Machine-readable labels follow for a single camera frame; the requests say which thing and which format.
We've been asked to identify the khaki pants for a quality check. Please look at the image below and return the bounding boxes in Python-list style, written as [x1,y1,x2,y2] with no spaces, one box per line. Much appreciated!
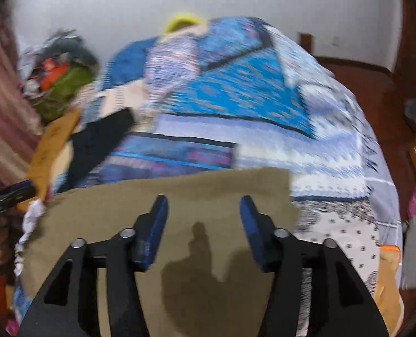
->
[21,167,298,336]

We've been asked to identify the white crumpled cloth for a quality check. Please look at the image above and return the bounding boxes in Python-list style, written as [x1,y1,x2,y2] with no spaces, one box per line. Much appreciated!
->
[13,199,46,278]

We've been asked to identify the striped pink curtain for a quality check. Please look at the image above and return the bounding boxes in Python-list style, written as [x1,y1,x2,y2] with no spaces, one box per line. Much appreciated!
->
[0,8,42,185]

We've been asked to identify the cardboard box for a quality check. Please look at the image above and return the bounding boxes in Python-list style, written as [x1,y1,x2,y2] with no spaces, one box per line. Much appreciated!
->
[27,109,82,201]

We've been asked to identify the black folded pants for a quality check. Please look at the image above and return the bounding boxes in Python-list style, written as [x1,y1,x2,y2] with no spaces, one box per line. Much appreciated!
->
[57,108,135,192]

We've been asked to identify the green bag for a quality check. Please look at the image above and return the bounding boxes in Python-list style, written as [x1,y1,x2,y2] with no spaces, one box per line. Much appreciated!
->
[29,65,94,124]

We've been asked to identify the orange box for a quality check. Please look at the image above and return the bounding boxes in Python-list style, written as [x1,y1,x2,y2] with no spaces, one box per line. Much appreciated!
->
[39,58,69,90]

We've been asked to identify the grey plush toy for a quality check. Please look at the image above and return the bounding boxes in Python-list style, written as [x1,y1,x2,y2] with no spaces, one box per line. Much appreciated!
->
[42,37,98,66]

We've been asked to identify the blue patchwork bedspread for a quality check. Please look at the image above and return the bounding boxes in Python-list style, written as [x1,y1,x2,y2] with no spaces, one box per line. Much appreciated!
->
[74,17,404,334]

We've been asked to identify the yellow pillow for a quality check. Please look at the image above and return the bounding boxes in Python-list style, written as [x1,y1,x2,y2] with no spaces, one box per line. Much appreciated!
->
[164,13,206,33]

